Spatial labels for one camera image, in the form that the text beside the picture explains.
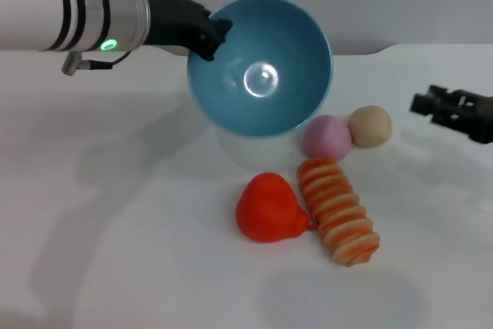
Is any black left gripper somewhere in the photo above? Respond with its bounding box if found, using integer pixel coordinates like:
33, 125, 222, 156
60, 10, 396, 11
144, 0, 234, 63

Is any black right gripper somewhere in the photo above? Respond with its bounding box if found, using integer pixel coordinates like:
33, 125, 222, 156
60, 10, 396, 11
408, 84, 493, 146

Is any blue plastic bowl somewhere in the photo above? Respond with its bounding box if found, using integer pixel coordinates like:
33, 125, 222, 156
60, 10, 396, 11
186, 0, 334, 139

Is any red tomato toy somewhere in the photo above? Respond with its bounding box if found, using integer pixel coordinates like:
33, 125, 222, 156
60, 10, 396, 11
235, 171, 315, 244

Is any beige soft ball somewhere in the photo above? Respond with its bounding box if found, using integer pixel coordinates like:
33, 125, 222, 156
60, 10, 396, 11
347, 105, 394, 149

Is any pink soft ball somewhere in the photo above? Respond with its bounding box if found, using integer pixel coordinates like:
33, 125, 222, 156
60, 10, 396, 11
303, 114, 353, 162

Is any orange striped toy bread roll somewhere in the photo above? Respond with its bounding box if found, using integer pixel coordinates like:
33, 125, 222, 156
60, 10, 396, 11
296, 156, 381, 268

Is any left arm cable with connector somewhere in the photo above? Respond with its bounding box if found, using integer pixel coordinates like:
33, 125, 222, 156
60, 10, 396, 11
61, 49, 132, 76

